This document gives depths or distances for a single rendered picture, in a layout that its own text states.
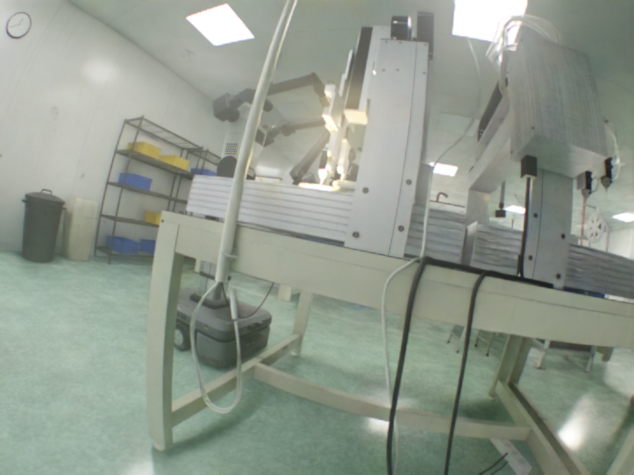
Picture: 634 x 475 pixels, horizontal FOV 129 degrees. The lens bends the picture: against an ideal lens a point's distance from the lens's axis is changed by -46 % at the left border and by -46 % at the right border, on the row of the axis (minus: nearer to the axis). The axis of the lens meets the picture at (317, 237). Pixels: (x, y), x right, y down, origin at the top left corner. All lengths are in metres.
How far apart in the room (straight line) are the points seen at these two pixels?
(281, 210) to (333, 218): 0.12
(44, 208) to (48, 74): 1.51
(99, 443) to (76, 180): 3.15
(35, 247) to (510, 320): 3.29
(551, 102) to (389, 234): 0.38
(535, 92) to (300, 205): 0.50
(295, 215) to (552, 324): 0.55
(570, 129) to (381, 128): 0.35
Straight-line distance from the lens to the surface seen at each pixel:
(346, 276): 0.49
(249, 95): 1.58
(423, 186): 1.37
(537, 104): 0.54
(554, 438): 1.43
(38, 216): 3.13
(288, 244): 0.53
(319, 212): 0.56
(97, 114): 3.90
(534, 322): 0.55
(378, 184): 0.51
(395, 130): 0.55
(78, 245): 3.50
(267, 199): 0.61
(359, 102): 0.75
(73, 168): 3.75
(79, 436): 1.09
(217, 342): 1.46
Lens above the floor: 0.75
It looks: 1 degrees up
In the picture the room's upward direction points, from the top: 12 degrees clockwise
